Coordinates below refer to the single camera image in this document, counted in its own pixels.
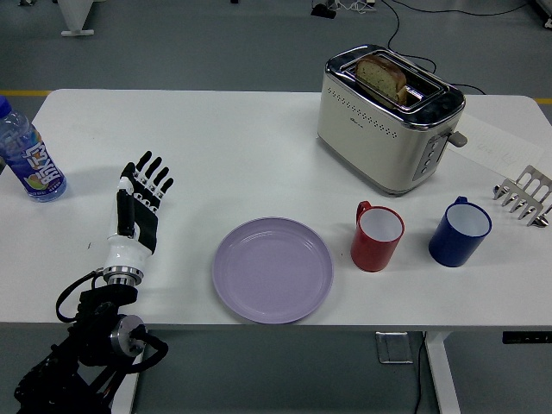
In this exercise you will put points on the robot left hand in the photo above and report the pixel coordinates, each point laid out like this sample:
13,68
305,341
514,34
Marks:
127,252

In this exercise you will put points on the purple round plate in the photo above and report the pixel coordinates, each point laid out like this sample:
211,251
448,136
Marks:
271,271

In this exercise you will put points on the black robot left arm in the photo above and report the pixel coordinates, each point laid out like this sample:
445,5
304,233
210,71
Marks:
95,336

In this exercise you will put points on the metal floor socket plate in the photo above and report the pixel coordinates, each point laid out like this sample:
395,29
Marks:
394,347

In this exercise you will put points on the blue labelled drink bottle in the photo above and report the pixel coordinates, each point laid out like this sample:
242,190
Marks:
30,159

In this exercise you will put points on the white stand foot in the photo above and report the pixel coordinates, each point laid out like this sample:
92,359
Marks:
75,17

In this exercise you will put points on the red mug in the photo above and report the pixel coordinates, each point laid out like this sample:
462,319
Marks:
371,254

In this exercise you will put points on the cream and chrome toaster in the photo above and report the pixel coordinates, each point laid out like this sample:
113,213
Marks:
366,142

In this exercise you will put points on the brown bread slice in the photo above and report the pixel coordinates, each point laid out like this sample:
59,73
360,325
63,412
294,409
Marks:
379,75

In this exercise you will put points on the black floor device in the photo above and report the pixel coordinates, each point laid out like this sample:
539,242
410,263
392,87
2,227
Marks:
323,10

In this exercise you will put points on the blue mug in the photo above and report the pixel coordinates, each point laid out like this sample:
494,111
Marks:
453,250

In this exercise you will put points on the white paper sheet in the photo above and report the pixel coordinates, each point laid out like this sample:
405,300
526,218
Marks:
504,146

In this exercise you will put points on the black table control panel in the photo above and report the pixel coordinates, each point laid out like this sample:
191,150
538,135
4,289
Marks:
528,337

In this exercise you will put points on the silver metal toast rack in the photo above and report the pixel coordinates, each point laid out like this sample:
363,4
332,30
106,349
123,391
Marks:
532,183

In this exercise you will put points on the white furniture base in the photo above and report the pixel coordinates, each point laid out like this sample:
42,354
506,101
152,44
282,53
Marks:
544,10

